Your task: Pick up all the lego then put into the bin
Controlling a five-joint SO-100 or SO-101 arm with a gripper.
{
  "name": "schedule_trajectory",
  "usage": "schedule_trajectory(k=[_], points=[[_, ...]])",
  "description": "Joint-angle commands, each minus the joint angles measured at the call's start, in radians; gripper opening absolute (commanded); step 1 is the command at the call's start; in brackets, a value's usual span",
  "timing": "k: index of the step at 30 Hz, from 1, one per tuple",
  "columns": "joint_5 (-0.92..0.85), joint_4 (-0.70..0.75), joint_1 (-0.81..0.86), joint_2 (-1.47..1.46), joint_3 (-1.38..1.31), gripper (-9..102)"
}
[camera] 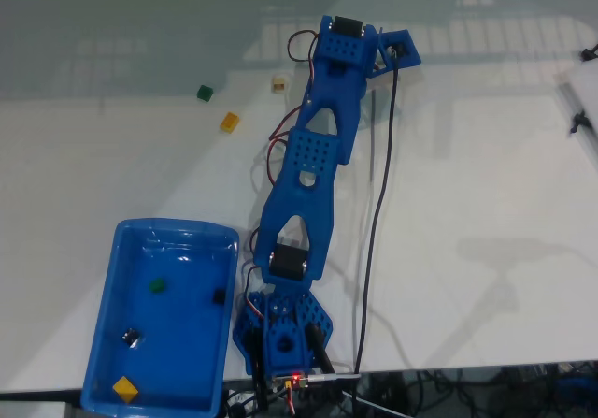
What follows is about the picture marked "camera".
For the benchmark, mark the green lego brick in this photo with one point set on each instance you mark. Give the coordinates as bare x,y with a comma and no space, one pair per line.
204,92
157,285

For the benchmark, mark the yellow white lego brick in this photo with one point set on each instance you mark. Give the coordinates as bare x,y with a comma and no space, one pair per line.
279,82

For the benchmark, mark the black lego brick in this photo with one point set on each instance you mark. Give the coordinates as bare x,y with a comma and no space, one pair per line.
131,337
218,295

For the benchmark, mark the blue plastic bin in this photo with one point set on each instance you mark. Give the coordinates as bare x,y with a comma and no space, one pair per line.
177,343

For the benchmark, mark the black power plug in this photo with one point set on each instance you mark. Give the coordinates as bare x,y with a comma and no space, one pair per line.
320,350

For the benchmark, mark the black table clamp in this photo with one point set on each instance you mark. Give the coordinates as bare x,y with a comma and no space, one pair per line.
259,366

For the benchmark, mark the white plug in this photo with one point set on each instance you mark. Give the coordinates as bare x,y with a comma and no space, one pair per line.
334,377

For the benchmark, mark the controller board with red light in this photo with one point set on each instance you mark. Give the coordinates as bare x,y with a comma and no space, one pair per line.
292,381

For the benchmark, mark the black clip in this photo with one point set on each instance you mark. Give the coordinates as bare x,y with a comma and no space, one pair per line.
589,53
579,122

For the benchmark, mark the blue camera mount with camera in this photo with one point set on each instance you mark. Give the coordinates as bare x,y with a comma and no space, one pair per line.
398,49

